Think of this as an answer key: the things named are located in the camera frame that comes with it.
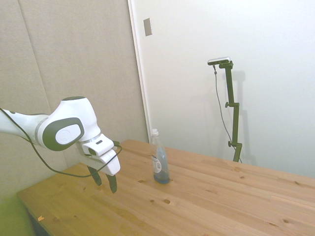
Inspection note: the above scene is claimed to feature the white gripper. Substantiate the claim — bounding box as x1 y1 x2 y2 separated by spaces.
75 142 121 194

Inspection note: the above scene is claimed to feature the clear dish soap bottle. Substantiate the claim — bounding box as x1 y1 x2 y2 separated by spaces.
151 128 171 184

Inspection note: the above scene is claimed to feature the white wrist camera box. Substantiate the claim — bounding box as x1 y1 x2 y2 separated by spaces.
82 134 115 156

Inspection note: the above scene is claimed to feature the white door frame strip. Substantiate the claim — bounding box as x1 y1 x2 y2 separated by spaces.
127 0 151 145

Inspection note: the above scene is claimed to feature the black camera stand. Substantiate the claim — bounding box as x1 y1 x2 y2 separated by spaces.
218 61 243 163

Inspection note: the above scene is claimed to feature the grey wall plate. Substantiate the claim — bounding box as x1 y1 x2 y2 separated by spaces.
143 17 153 37

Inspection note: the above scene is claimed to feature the silver exterior camera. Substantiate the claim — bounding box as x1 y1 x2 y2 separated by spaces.
207 56 231 66

